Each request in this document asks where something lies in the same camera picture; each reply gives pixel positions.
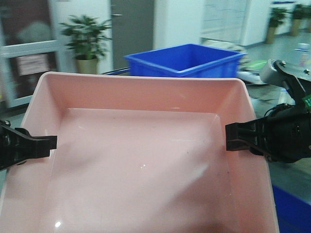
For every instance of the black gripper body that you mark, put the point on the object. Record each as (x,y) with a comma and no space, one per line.
(289,133)

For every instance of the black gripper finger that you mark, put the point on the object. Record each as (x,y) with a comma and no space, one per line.
(17,145)
(249,136)

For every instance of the pink plastic bin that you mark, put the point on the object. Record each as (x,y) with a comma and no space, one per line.
(138,155)

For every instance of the blue plastic crate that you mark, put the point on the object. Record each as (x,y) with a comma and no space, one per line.
(185,61)

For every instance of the distant potted plant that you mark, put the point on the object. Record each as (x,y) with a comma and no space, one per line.
(298,14)
(277,16)

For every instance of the potted plant beige pot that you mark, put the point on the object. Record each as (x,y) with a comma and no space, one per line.
(87,41)

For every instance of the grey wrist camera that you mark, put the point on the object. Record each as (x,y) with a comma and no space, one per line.
(275,71)

